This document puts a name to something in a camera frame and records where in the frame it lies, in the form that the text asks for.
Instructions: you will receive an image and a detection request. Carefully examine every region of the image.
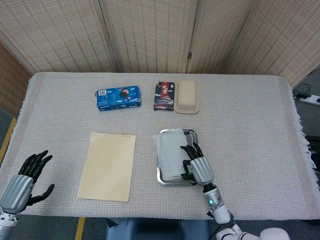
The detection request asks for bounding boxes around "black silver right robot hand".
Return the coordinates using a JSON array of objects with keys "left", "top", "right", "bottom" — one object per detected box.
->
[{"left": 179, "top": 143, "right": 216, "bottom": 187}]

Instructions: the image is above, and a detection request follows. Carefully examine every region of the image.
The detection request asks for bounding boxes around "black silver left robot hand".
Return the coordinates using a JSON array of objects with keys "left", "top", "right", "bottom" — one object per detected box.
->
[{"left": 0, "top": 149, "right": 55, "bottom": 215}]

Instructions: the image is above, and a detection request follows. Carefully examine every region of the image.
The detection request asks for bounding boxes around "translucent white sheet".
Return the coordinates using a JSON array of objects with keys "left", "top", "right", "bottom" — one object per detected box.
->
[{"left": 152, "top": 127, "right": 195, "bottom": 181}]

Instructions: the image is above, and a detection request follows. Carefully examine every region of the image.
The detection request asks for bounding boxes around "metal tray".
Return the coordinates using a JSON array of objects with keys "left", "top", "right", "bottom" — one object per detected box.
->
[{"left": 156, "top": 128, "right": 202, "bottom": 187}]

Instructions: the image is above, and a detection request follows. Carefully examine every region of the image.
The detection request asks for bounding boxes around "white woven tablecloth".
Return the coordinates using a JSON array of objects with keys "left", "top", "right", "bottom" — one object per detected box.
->
[{"left": 0, "top": 71, "right": 316, "bottom": 221}]

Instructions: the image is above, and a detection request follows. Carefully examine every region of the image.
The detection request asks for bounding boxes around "dark blue robot torso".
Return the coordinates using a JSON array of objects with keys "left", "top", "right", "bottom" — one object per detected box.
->
[{"left": 106, "top": 217, "right": 211, "bottom": 240}]

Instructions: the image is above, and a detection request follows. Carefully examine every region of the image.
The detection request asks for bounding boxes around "beige pulp food container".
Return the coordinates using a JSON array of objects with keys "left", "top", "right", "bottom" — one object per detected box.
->
[{"left": 173, "top": 79, "right": 201, "bottom": 115}]

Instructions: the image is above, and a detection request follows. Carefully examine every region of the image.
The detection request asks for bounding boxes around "dark red printed box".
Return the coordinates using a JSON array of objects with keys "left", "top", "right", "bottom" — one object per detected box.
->
[{"left": 152, "top": 81, "right": 177, "bottom": 112}]

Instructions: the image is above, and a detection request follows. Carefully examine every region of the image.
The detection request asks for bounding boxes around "tan paper envelope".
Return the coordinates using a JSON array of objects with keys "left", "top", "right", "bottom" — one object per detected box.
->
[{"left": 77, "top": 131, "right": 137, "bottom": 203}]

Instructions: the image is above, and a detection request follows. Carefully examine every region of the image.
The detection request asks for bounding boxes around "blue cookie box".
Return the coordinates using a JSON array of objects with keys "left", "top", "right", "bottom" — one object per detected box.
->
[{"left": 94, "top": 85, "right": 143, "bottom": 112}]

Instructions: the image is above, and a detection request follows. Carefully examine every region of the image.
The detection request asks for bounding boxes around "brown woven screen panel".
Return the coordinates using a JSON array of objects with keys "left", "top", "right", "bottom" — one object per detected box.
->
[{"left": 0, "top": 41, "right": 33, "bottom": 118}]

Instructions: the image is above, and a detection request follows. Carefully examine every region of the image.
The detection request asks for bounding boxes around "white power strip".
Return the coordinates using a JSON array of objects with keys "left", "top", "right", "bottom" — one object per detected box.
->
[{"left": 298, "top": 93, "right": 320, "bottom": 105}]

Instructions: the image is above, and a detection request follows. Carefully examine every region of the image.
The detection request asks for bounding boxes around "woven folding screen panel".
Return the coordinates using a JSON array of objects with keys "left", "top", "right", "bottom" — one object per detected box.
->
[
  {"left": 232, "top": 0, "right": 320, "bottom": 86},
  {"left": 0, "top": 0, "right": 121, "bottom": 74},
  {"left": 98, "top": 0, "right": 201, "bottom": 74},
  {"left": 186, "top": 0, "right": 266, "bottom": 75}
]

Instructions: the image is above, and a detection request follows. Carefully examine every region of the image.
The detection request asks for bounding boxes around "black power cable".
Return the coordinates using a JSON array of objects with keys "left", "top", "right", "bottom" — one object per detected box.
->
[{"left": 292, "top": 83, "right": 312, "bottom": 99}]

